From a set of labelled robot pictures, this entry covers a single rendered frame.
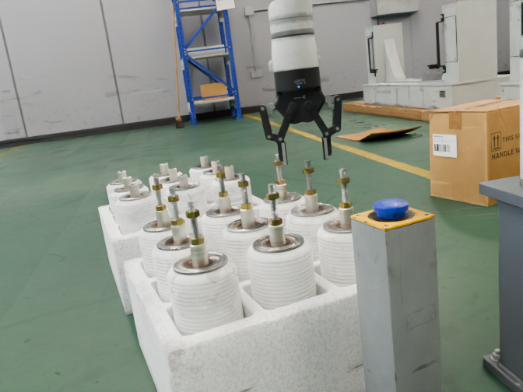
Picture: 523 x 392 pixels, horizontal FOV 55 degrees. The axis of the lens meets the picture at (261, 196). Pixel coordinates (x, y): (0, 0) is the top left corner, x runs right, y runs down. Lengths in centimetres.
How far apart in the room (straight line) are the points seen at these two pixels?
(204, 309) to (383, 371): 24
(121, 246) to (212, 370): 55
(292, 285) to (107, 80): 628
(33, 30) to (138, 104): 150
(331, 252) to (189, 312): 23
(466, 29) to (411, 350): 335
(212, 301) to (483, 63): 343
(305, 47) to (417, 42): 695
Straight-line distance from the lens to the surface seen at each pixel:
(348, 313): 74
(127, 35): 690
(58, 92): 697
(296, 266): 71
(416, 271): 61
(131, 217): 119
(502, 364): 89
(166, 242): 82
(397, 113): 440
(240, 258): 82
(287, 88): 82
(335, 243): 75
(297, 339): 71
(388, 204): 60
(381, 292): 61
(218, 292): 67
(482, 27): 394
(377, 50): 509
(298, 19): 83
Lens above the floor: 49
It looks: 13 degrees down
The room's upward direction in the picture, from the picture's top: 7 degrees counter-clockwise
